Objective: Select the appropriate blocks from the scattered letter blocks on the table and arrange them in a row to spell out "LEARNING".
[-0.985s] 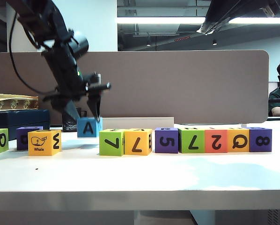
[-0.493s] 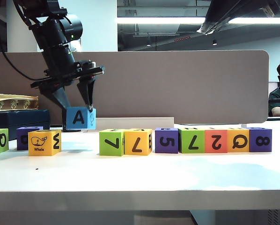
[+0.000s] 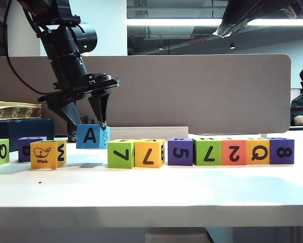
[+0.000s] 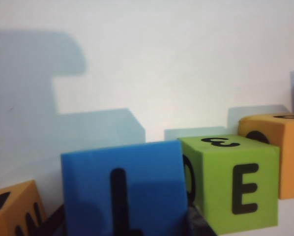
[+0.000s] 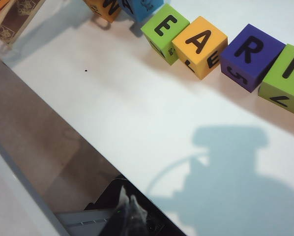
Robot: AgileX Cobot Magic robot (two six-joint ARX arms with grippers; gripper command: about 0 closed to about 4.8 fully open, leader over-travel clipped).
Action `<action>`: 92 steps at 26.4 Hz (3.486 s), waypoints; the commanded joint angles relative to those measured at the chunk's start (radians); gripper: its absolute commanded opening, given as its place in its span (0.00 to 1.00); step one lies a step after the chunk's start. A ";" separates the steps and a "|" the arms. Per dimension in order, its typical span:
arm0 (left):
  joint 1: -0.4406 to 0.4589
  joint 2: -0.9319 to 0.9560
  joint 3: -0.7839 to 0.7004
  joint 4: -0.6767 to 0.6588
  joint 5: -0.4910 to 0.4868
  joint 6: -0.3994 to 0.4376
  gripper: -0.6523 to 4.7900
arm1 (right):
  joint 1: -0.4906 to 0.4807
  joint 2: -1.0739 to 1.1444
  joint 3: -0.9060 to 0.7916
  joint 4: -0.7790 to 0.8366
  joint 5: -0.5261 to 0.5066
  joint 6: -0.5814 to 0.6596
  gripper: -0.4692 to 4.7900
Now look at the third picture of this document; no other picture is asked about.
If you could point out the purple giraffe 5 block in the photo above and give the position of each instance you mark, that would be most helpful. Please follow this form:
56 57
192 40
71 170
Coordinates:
171 159

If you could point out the black ceiling spotlight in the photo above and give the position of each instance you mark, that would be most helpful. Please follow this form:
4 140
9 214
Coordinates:
232 46

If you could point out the yellow 7 E block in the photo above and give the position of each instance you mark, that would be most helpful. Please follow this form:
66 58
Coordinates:
138 162

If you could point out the blue A letter block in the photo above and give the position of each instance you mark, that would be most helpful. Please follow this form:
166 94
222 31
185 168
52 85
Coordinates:
81 141

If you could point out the dark blue box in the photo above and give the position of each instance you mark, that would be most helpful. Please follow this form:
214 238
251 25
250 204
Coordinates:
14 131

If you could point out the grey-brown desk divider panel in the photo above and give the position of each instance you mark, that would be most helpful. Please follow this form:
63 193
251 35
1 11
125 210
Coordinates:
192 96

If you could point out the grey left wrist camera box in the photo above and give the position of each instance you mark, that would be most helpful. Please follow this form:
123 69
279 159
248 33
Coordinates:
100 78

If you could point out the person in green shirt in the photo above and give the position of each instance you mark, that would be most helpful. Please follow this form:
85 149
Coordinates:
301 108

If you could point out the yellow whale W block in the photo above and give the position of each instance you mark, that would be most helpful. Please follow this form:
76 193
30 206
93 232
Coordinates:
37 164

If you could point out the yellow Q block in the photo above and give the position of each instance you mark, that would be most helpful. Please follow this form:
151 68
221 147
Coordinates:
250 159

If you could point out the white table leg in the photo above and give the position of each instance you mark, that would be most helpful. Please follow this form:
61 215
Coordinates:
220 235

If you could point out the purple 8 block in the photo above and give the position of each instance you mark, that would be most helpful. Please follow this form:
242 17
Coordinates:
273 159

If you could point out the purple O B block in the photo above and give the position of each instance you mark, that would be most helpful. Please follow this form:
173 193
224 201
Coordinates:
21 141

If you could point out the black mug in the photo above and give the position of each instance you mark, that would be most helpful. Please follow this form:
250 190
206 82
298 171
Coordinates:
71 135

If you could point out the gold ornate tray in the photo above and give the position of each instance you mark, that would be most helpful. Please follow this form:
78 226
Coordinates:
14 111

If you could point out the green J 7 block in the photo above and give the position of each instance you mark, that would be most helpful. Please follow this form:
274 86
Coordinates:
198 162

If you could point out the grey vented cabinet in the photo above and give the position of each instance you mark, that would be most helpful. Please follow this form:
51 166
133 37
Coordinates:
268 235

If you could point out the background computer monitor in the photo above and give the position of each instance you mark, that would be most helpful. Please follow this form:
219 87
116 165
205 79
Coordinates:
294 93

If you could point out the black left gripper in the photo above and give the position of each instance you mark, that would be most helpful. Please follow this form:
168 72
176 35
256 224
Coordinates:
73 88

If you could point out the red 2 block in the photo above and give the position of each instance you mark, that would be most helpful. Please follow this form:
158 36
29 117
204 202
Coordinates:
240 159

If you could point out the ceiling light strip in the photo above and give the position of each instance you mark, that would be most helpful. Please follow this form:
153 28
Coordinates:
166 22

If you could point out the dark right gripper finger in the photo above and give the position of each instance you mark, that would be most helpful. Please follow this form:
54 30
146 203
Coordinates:
233 12
260 11

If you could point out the green duck D block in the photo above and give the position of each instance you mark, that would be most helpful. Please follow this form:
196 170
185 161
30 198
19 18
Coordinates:
113 162

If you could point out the red ceiling sign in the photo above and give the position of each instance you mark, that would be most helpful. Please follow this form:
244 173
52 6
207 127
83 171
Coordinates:
197 42

